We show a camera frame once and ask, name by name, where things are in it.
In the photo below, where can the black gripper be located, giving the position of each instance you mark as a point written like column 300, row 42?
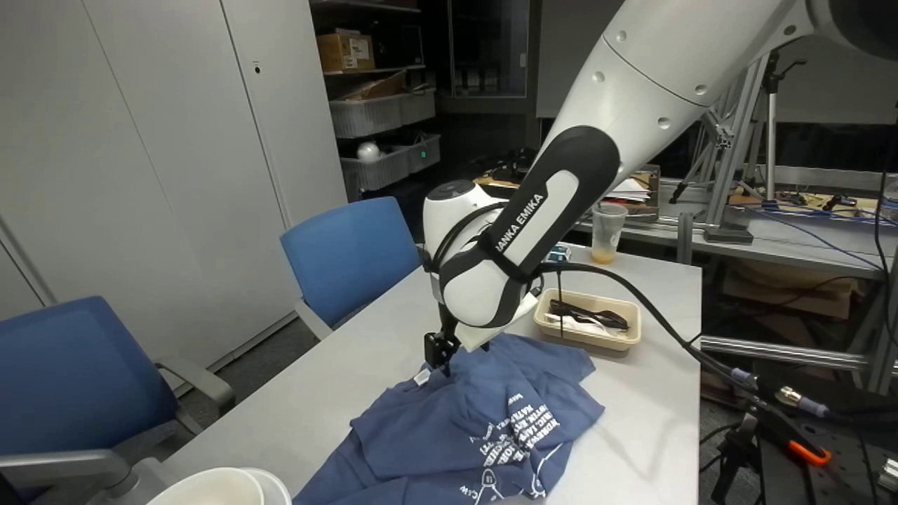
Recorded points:
column 445, row 341

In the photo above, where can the blue printed t-shirt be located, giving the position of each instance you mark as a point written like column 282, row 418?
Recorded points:
column 466, row 429

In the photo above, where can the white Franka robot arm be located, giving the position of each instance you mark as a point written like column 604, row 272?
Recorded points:
column 655, row 85

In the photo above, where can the blue office chair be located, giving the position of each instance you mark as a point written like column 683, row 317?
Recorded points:
column 75, row 374
column 351, row 254

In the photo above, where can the small black tool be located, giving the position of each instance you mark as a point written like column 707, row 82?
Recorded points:
column 589, row 314

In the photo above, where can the beige tray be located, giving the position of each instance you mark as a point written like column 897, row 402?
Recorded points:
column 606, row 336

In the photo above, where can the grey storage bin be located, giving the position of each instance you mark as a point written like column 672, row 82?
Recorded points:
column 393, row 167
column 383, row 113

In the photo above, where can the white plate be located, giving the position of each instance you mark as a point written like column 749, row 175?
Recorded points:
column 282, row 492

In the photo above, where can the clear plastic cup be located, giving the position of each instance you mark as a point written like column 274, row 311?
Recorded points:
column 606, row 234

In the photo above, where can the white bowl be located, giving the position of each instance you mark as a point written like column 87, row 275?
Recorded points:
column 219, row 485

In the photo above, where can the dark shelving unit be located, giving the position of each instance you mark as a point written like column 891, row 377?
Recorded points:
column 323, row 113

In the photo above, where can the brown cardboard box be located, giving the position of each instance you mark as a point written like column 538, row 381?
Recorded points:
column 344, row 52

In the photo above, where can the white cabinet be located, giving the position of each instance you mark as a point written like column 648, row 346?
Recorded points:
column 140, row 140

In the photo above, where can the cluttered grey workbench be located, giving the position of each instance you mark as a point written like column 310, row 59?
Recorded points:
column 794, row 238

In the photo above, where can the grey camera tripod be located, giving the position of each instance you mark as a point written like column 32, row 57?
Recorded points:
column 769, row 140

